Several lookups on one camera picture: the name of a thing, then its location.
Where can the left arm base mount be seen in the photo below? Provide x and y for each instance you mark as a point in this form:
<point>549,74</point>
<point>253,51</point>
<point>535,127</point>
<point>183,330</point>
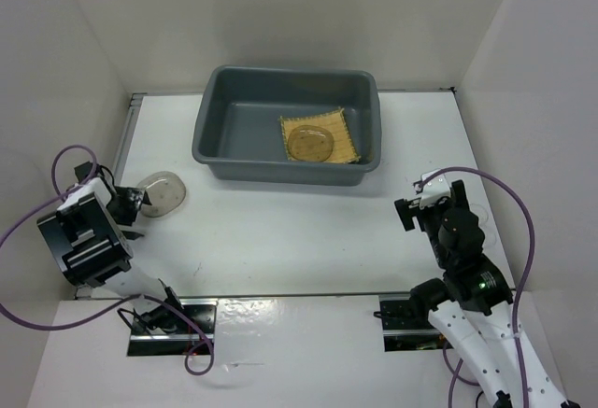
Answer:
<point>182,339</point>

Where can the clear glass plate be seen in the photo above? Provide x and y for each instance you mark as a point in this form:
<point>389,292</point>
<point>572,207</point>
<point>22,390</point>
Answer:
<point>165,191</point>
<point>308,143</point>

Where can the grey plastic bin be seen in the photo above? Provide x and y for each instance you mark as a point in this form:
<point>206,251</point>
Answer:
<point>238,132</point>

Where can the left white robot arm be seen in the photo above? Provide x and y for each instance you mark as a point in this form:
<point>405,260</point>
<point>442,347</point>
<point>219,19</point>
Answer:
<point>62,230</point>

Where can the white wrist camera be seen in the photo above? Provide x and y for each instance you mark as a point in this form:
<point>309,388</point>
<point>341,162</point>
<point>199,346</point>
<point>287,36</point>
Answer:
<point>100,184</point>
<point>430,190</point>

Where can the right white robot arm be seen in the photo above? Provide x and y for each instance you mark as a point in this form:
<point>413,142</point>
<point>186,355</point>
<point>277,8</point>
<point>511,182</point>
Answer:
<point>472,305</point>

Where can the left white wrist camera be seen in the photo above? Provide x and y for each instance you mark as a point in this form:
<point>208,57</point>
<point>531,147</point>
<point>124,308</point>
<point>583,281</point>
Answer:
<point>100,184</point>

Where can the yellow woven bamboo mat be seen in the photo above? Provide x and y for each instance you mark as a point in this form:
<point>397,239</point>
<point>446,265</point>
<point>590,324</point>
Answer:
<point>334,121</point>

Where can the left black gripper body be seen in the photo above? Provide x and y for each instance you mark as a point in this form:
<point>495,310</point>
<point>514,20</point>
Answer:
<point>125,205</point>

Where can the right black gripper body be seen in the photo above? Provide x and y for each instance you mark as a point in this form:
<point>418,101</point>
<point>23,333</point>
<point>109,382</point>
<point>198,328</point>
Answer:
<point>430,227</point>

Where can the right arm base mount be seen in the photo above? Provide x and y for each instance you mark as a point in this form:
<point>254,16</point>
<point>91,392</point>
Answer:
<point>402,329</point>

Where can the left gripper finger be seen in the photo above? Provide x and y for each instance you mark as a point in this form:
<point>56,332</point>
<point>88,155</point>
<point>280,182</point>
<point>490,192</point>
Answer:
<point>145,199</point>
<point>131,234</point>

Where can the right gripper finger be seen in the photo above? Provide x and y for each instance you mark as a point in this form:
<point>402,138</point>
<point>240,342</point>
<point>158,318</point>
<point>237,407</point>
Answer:
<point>408,212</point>
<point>458,194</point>

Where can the aluminium table rail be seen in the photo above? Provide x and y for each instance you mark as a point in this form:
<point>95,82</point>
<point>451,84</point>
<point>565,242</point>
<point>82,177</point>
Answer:
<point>122,146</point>

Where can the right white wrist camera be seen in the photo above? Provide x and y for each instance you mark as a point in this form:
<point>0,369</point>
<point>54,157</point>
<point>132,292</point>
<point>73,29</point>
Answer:
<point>430,190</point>

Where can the clear glass cup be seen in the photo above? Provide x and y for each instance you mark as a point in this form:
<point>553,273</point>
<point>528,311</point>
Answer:
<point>490,240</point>
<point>481,213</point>

